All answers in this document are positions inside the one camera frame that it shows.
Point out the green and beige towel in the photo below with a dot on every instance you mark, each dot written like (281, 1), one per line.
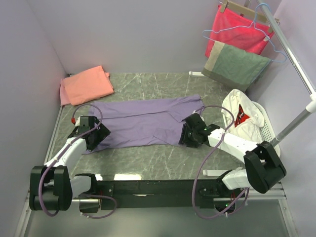
(234, 67)

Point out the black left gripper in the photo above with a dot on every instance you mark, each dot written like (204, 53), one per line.
(102, 132)

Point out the folded pink t shirt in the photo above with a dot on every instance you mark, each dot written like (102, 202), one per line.
(85, 86)

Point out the white t shirt with print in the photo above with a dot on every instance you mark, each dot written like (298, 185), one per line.
(246, 118)

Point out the red towel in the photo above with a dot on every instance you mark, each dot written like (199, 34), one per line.
(238, 32)

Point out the black base beam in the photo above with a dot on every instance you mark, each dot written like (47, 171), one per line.
(156, 193)

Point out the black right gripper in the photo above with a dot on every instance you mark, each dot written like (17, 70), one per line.
(184, 138)

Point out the white laundry basket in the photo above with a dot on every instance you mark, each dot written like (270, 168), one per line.
(266, 131)

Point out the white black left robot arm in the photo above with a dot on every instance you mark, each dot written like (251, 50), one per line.
(51, 187)

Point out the purple t shirt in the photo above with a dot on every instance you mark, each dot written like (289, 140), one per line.
(144, 122)

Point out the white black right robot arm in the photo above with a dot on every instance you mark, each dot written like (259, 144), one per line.
(263, 167)

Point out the wooden clip hanger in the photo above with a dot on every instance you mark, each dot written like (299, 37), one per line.
(242, 9)

